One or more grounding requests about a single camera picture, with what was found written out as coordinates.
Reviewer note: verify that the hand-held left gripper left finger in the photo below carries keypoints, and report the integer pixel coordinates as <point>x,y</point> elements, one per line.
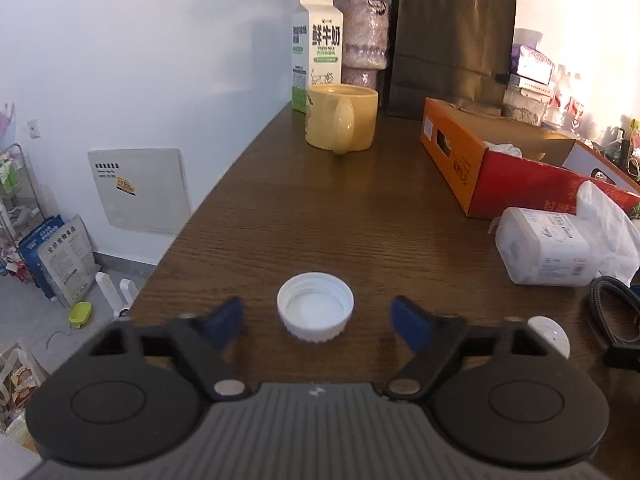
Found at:
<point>222,320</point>

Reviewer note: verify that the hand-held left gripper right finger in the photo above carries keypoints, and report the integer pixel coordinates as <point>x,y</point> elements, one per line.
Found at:
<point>410,322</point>

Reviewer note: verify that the white bottle cap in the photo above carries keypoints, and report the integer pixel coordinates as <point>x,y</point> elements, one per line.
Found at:
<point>552,335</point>
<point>315,330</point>

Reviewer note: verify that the white plastic bottle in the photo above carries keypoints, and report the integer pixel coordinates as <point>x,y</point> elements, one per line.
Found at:
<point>540,250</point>

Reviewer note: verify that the orange red cardboard box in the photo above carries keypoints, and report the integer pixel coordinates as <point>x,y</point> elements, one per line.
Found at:
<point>520,185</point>

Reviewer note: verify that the white plastic stand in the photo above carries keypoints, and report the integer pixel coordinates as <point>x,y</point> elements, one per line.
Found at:
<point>120,295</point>

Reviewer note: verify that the grey printed sack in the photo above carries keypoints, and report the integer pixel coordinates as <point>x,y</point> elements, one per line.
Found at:
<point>70,265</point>

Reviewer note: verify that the blue printed sack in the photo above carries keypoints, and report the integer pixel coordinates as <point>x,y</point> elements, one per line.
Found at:
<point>35,250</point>

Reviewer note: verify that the printed shopping bag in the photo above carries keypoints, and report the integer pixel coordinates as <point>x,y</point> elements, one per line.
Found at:
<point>20,385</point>

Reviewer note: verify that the yellow mug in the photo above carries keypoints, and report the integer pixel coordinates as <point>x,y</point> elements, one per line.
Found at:
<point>325,120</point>

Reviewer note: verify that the clear seed container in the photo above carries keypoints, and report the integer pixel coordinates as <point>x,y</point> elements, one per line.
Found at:
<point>525,110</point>

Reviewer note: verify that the metal storage trolley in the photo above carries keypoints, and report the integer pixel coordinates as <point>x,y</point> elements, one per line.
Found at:
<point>15,185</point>

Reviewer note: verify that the flat white box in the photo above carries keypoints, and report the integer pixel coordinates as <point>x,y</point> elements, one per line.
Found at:
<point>535,87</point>

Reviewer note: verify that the black paper bag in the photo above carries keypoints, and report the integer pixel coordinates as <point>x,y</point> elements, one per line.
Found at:
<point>450,45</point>

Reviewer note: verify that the white green milk carton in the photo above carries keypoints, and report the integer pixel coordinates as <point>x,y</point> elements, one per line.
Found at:
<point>325,50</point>

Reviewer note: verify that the pink glitter vase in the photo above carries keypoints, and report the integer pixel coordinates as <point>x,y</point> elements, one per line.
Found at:
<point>367,35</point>

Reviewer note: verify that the purple tissue pack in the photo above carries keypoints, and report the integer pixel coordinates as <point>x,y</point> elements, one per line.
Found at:
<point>532,57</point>

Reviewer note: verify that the white wall panel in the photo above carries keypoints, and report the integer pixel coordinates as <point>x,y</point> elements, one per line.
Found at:
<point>145,190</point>

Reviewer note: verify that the white wall socket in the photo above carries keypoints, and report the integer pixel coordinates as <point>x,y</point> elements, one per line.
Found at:
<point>33,129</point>

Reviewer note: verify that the purple flower wall sticker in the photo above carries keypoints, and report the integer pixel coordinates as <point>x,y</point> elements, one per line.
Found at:
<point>7,125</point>

